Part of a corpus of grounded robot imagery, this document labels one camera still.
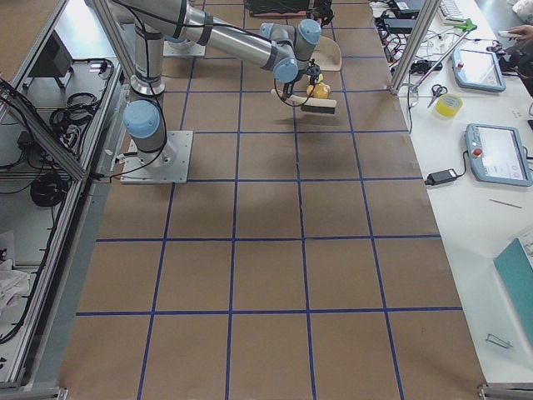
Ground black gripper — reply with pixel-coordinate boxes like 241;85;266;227
314;0;334;27
281;62;323;99

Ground white hand brush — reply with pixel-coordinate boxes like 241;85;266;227
271;89;337;114

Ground beige dustpan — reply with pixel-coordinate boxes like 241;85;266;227
311;36;342;72

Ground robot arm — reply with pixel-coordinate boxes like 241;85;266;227
108;1;336;173

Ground yellow toy potato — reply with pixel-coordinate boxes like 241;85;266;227
306;82;331;99

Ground black power adapter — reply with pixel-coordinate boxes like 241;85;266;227
383;18;416;34

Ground long metal rod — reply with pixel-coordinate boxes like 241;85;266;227
409;20;477;93

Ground yellow tape roll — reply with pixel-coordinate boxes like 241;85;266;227
435;93;463;118

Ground teach pendant far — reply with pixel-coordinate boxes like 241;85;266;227
451;48;506;93

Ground teach pendant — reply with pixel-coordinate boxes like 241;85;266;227
451;48;506;93
465;123;532;188

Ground black power brick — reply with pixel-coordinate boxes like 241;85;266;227
425;168;458;186

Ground teach pendant near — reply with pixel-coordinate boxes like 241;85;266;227
465;123;532;188

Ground teal notebook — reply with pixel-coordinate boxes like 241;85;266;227
494;237;532;342

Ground aluminium frame post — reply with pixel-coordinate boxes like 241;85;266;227
390;0;441;94

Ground black handled scissors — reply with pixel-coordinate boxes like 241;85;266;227
427;84;448;108

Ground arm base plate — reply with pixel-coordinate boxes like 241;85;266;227
120;131;193;184

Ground coiled black cables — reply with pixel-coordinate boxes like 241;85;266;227
29;171;67;208

